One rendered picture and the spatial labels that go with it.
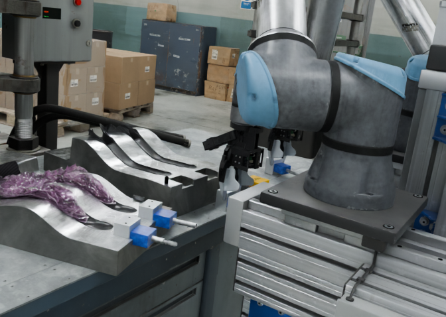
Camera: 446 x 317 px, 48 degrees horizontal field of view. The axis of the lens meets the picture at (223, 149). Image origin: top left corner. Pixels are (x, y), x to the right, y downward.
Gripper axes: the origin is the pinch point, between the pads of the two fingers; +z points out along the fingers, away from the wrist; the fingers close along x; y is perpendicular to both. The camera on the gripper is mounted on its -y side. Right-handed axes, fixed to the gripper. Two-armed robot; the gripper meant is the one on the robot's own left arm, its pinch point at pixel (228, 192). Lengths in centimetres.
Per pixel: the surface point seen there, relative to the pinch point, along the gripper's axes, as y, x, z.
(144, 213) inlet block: -0.5, -31.7, -2.1
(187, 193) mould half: -4.7, -12.0, -1.1
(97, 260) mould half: 3.4, -48.0, 2.4
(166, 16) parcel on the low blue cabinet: -512, 519, -34
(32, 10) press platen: -77, -10, -41
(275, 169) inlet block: -7.8, 38.0, 2.4
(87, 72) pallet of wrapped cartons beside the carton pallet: -336, 223, 24
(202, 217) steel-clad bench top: -0.5, -10.1, 4.7
